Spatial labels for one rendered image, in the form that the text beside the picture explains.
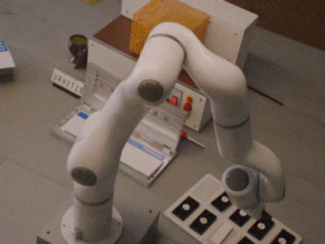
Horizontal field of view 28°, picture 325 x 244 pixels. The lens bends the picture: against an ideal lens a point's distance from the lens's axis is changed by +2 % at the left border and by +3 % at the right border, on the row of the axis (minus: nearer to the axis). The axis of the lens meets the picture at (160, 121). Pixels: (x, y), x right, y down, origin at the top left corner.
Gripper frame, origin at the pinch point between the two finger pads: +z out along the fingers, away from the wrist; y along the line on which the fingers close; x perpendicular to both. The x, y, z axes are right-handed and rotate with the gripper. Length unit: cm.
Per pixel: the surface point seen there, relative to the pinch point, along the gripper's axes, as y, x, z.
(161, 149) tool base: -47, 4, 31
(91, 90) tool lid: -82, 6, 22
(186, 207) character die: -23.5, -9.6, 22.5
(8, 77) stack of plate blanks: -116, -8, 24
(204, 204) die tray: -20.1, -4.7, 27.2
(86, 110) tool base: -82, 0, 28
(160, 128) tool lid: -51, 9, 26
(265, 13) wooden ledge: -73, 99, 96
